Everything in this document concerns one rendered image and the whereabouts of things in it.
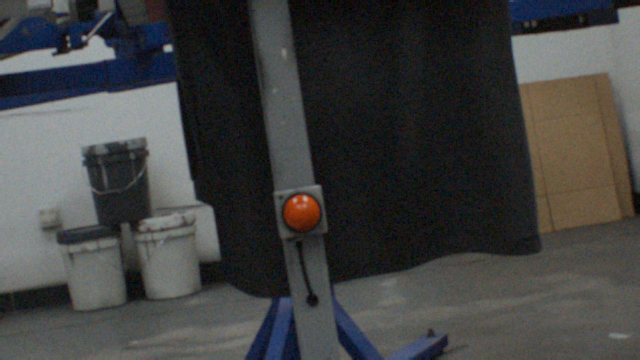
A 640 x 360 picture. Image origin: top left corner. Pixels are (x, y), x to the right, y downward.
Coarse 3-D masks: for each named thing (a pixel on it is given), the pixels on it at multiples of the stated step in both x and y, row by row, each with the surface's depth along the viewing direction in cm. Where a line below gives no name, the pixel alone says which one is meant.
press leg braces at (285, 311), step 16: (288, 304) 296; (336, 304) 296; (272, 320) 313; (288, 320) 293; (336, 320) 293; (352, 320) 294; (256, 336) 320; (272, 336) 291; (288, 336) 291; (352, 336) 290; (256, 352) 321; (272, 352) 288; (288, 352) 290; (352, 352) 290; (368, 352) 287
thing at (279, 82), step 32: (256, 0) 138; (256, 32) 138; (288, 32) 138; (256, 64) 142; (288, 64) 138; (288, 96) 138; (288, 128) 139; (288, 160) 139; (288, 192) 138; (320, 192) 138; (320, 224) 138; (288, 256) 139; (320, 256) 139; (320, 288) 140; (320, 320) 140; (320, 352) 140
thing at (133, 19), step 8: (120, 0) 185; (128, 0) 187; (136, 0) 189; (144, 0) 191; (128, 8) 199; (136, 8) 201; (144, 8) 203; (128, 16) 212; (136, 16) 215; (144, 16) 217; (128, 24) 228; (136, 24) 230; (144, 24) 233
